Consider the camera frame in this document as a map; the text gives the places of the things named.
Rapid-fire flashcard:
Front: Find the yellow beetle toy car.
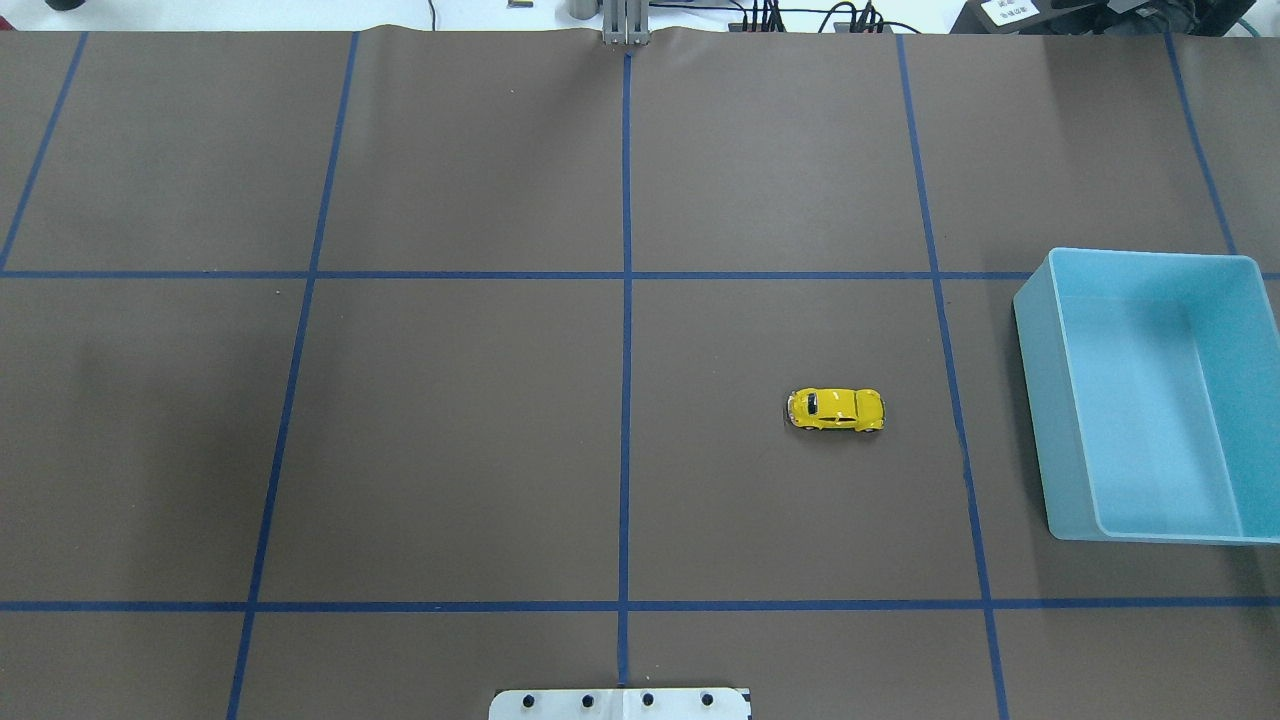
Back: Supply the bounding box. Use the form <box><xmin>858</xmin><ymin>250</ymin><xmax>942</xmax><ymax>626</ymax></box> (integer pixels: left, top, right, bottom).
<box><xmin>785</xmin><ymin>388</ymin><xmax>886</xmax><ymax>433</ymax></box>

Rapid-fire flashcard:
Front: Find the light blue plastic bin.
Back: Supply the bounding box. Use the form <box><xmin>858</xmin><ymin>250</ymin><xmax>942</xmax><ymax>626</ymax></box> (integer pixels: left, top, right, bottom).
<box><xmin>1012</xmin><ymin>247</ymin><xmax>1279</xmax><ymax>546</ymax></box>

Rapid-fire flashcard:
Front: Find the aluminium frame post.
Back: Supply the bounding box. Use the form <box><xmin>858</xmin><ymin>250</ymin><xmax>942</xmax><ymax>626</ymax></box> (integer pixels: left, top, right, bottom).
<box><xmin>598</xmin><ymin>0</ymin><xmax>652</xmax><ymax>46</ymax></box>

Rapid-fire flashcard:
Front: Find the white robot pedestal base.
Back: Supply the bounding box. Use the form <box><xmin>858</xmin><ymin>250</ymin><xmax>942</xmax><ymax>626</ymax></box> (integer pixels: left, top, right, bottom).
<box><xmin>488</xmin><ymin>687</ymin><xmax>753</xmax><ymax>719</ymax></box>

